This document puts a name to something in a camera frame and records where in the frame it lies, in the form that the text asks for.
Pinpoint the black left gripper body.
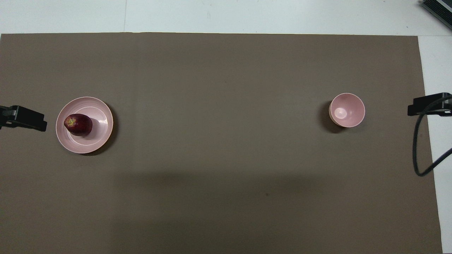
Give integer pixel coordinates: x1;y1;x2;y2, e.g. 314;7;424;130
0;105;12;129

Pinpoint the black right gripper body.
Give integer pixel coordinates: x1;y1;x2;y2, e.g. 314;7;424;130
441;92;452;117

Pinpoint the red apple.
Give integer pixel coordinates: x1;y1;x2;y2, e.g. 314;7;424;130
64;113;93;137

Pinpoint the pink plate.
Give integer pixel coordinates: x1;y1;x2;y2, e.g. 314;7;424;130
55;96;114;154

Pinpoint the pink bowl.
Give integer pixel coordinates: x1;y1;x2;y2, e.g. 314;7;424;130
329;92;365;128

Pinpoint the black ribbed device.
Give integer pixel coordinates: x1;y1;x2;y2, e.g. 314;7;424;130
420;0;452;22

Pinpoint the brown table mat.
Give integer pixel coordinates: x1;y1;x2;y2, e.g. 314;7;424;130
0;32;443;254

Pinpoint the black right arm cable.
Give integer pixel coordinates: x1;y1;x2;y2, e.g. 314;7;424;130
412;93;452;177

